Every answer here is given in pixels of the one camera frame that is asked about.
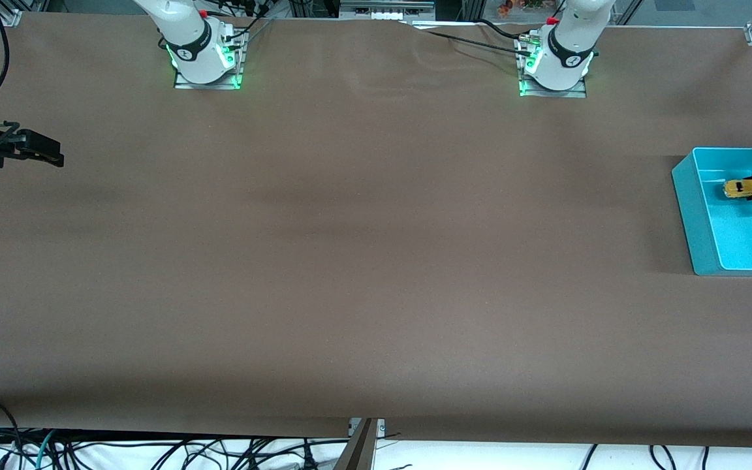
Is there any teal plastic bin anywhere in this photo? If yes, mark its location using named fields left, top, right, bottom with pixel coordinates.
left=671, top=147, right=752, bottom=277

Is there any brown table mat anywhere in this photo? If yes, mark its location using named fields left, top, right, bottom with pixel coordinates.
left=0, top=12, right=752, bottom=448

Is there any white power strip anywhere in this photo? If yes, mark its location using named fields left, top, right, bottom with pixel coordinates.
left=339, top=0, right=437, bottom=21

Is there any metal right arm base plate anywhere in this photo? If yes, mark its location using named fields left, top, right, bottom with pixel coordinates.
left=174, top=29, right=244, bottom=91

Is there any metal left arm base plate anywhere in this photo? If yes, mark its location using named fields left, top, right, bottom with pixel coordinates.
left=518, top=36, right=588, bottom=99

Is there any teal floor cable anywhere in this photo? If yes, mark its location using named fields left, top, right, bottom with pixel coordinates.
left=35, top=430, right=58, bottom=470

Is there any black cable across mat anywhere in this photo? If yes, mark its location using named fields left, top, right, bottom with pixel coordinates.
left=402, top=23, right=537, bottom=56

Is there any dark frame beam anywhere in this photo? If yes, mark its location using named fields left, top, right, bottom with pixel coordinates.
left=334, top=418, right=378, bottom=470

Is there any metal table edge bracket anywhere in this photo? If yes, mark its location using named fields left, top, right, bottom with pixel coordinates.
left=348, top=418, right=387, bottom=439

